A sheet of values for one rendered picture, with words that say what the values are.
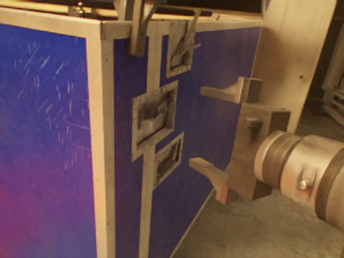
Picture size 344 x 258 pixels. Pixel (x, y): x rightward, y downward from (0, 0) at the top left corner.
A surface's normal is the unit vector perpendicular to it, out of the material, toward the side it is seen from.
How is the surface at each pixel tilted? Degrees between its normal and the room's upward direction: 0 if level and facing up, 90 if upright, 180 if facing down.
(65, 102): 90
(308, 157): 47
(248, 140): 82
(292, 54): 90
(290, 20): 90
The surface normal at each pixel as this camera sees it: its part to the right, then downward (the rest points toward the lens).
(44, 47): -0.47, 0.34
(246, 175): -0.81, 0.04
